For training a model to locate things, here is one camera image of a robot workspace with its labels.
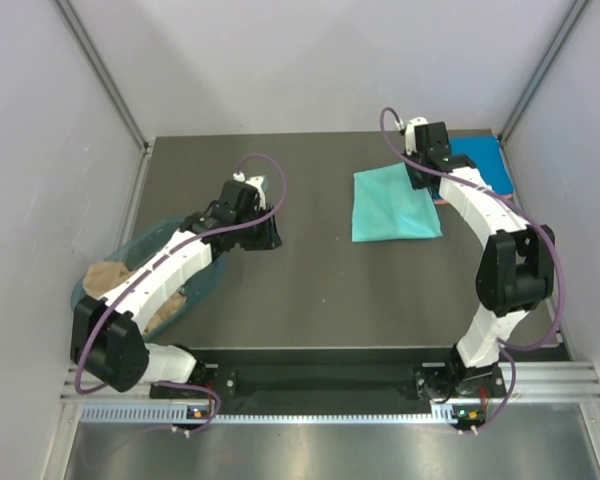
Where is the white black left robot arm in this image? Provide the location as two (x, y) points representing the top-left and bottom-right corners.
(70, 172), (281, 397)

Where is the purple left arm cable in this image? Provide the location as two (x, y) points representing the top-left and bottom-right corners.
(74, 153), (287, 434)

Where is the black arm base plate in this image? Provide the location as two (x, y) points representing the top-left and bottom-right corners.
(148, 349), (507, 406)

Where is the right aluminium corner post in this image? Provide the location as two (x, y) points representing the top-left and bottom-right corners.
(496, 0), (591, 146)

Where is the left aluminium corner post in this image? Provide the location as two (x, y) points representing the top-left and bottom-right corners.
(53, 0), (150, 151)

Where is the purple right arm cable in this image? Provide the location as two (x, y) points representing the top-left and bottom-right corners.
(379, 105), (566, 431)

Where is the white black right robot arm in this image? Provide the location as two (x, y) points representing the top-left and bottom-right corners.
(400, 117), (554, 396)

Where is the folded blue t shirt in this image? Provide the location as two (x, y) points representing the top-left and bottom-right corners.
(450, 136), (514, 198)

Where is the aluminium frame rail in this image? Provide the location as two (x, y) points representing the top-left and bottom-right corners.
(60, 362), (600, 404)

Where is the aluminium corner post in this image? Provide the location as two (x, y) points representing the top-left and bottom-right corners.
(496, 0), (591, 146)
(53, 0), (150, 151)

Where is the crumpled beige t shirt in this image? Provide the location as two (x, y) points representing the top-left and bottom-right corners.
(83, 261), (186, 336)

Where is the teal green t shirt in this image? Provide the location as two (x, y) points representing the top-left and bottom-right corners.
(351, 162), (442, 243)

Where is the grey slotted cable duct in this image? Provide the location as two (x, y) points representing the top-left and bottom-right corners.
(80, 404), (482, 426)

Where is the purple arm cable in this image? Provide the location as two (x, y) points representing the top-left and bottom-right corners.
(74, 153), (287, 434)
(379, 105), (566, 431)

